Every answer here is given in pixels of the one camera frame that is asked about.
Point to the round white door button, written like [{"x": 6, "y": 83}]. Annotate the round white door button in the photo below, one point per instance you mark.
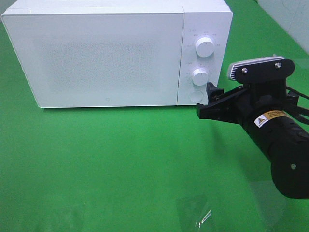
[{"x": 196, "y": 96}]

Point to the white microwave door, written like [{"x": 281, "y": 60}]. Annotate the white microwave door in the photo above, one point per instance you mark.
[{"x": 99, "y": 60}]

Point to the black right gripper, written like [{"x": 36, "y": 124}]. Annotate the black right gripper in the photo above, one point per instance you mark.
[{"x": 243, "y": 104}]

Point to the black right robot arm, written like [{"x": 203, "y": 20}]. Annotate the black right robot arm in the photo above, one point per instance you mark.
[{"x": 286, "y": 145}]

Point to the green table mat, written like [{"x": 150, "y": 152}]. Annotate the green table mat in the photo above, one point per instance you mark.
[{"x": 143, "y": 168}]

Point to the white microwave oven body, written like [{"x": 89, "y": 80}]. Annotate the white microwave oven body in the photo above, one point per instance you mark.
[{"x": 201, "y": 18}]

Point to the white microwave knob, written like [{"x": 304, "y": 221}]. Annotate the white microwave knob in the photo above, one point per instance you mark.
[
  {"x": 200, "y": 76},
  {"x": 204, "y": 46}
]

